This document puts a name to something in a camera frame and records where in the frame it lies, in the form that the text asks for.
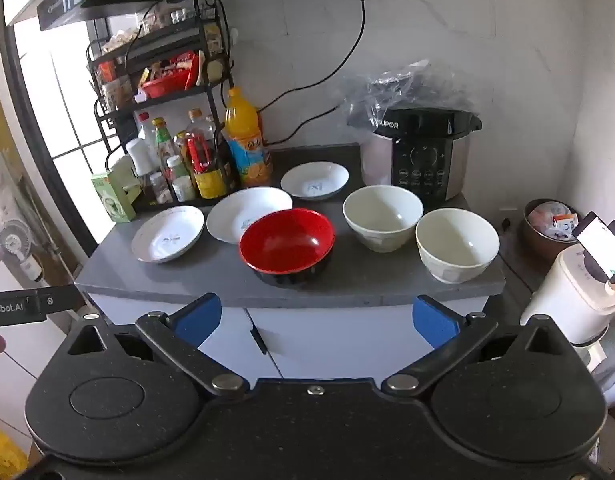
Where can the large plain white plate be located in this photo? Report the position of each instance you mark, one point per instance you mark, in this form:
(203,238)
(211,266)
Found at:
(235,212)

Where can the silver black pressure cooker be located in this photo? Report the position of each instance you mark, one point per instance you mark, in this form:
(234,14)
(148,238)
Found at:
(417,160)

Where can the small white plate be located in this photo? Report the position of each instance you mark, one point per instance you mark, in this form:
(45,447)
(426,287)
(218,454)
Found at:
(312,180)

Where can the red plastic basket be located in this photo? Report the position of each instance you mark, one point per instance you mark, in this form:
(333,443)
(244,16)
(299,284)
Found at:
(165,85)

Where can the white cap seasoning bottle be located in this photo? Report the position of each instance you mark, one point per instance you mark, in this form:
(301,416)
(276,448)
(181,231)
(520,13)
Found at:
(180,182)

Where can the white paper roll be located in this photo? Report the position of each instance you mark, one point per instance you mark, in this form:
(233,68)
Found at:
(139,157)

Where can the white cabinet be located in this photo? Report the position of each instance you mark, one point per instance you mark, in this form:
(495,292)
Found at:
(327,330)

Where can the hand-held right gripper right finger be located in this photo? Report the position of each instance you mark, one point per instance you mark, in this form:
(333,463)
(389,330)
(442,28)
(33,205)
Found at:
(435,321)

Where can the clear tall bottle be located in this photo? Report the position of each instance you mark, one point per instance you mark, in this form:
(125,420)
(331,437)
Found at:
(196,122)

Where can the orange juice bottle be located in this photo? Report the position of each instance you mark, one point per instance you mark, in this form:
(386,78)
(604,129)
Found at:
(242,125)

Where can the green carton box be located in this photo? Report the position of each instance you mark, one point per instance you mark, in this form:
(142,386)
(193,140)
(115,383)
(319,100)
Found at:
(112,195)

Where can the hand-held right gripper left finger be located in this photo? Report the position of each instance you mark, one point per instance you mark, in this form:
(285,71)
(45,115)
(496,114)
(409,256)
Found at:
(197,320)

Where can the red and black bowl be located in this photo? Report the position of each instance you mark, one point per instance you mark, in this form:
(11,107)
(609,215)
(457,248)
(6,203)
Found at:
(287,240)

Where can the white plate patterned rim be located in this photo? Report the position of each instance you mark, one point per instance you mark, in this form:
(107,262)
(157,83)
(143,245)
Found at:
(167,235)

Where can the clear plastic bag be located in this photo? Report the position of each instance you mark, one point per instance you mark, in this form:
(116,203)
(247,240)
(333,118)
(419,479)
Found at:
(412,90)

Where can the small clear seasoning jar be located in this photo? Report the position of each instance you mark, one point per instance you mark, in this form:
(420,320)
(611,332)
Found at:
(159,190)

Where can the cream bowl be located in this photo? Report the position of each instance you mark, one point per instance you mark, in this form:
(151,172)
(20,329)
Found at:
(382,210)
(457,240)

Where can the black metal shelf rack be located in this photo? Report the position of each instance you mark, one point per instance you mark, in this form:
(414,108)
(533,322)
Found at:
(160,96)

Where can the small white fan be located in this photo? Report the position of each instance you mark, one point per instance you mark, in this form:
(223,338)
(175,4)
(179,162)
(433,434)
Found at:
(17,245)

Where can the smartphone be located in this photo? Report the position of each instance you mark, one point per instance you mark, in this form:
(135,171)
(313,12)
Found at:
(600,245)

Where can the window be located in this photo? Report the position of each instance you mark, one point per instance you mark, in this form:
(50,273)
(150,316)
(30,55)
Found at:
(62,125)

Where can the white blender machine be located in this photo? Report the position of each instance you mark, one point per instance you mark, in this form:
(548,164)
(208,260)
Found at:
(562,290)

